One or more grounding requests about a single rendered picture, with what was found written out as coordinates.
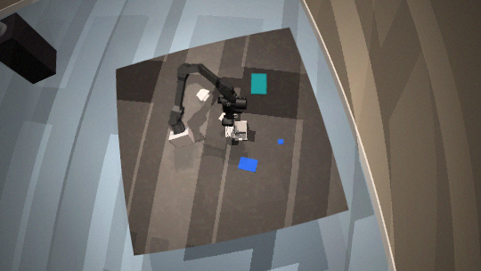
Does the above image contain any teal flat plate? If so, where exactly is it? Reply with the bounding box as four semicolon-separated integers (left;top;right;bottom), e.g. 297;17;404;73
251;73;267;94

